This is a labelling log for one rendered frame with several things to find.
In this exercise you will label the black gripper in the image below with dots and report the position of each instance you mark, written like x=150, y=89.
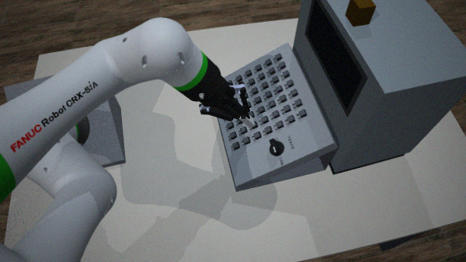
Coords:
x=228, y=105

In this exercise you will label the grey machine console with keypad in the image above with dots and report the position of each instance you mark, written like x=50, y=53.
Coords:
x=383, y=78

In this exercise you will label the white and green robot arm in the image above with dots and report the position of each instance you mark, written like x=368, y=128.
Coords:
x=32, y=123

